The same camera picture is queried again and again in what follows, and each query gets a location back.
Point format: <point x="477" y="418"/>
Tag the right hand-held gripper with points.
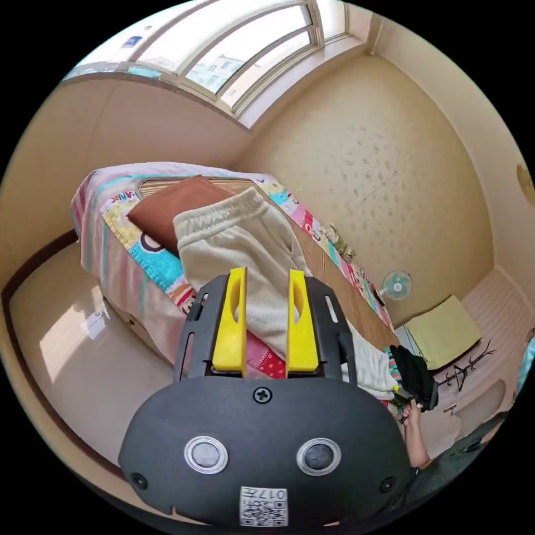
<point x="414" y="370"/>

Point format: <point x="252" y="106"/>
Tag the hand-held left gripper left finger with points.
<point x="229" y="334"/>

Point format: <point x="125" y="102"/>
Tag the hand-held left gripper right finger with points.
<point x="301" y="342"/>

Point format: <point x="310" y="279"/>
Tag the white pants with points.
<point x="234" y="246"/>

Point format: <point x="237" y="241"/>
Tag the person's right forearm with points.
<point x="418" y="447"/>

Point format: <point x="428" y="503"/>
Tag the person's right hand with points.
<point x="409" y="416"/>

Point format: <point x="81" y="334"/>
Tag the yellow-green cushion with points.
<point x="445" y="330"/>

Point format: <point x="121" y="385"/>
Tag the person's body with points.
<point x="464" y="451"/>

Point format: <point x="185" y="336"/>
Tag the small teal fan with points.
<point x="396" y="286"/>

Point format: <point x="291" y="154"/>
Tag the bed with patchwork quilt and mat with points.
<point x="125" y="259"/>

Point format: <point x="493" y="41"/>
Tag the brown pillow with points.
<point x="167" y="209"/>

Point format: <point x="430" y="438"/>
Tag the window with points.
<point x="234" y="46"/>

